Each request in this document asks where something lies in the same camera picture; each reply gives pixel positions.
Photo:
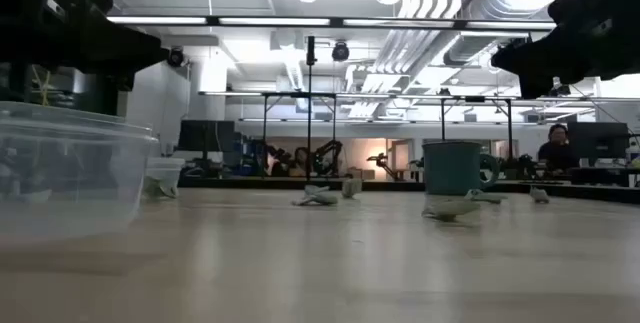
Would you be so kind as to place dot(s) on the black tripod stand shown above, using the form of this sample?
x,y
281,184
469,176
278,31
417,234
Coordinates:
x,y
309,113

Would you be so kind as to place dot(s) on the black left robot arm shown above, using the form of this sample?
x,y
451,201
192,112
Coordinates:
x,y
20,28

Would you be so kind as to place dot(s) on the teal enamel mug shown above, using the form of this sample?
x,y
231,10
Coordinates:
x,y
450,168

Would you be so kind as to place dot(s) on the black background robot arm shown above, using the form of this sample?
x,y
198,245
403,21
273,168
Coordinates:
x,y
327,155
382,160

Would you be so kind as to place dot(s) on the black aluminium table frame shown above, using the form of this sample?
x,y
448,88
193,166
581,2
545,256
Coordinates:
x,y
400,185

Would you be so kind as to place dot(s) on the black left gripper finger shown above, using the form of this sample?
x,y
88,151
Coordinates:
x,y
121,79
137,53

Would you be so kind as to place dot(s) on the black ceiling spotlight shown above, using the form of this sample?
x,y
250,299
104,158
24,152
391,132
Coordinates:
x,y
176,57
340,51

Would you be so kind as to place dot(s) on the long ceiling light strip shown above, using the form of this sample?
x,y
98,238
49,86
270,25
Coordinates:
x,y
270,21

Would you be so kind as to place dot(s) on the clear round plastic bin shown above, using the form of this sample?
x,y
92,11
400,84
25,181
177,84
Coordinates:
x,y
167,168
75,173

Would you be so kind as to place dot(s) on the black workstation frame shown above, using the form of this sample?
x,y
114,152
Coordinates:
x,y
509,128
264,133

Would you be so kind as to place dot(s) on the person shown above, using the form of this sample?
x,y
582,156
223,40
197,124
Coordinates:
x,y
557,155

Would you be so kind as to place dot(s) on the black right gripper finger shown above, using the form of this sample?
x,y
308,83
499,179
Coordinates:
x,y
539,87
530,60

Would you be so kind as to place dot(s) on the black computer monitor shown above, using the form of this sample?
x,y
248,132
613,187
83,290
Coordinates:
x,y
600,140
205,135

